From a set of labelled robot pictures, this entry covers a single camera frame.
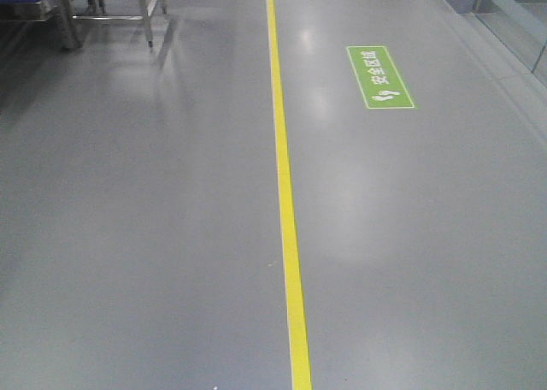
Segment glass partition with steel post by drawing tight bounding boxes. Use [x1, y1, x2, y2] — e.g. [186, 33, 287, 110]
[473, 0, 546, 83]

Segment yellow floor line tape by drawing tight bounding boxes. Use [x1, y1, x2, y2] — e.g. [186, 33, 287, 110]
[266, 0, 313, 390]

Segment steel table legs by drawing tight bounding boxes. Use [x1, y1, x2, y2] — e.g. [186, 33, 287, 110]
[0, 0, 168, 52]

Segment green footprint floor sign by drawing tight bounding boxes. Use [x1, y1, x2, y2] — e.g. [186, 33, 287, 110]
[346, 45, 417, 109]

